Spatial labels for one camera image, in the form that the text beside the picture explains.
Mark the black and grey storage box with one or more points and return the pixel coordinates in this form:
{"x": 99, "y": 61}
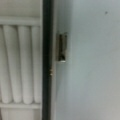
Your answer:
{"x": 31, "y": 43}

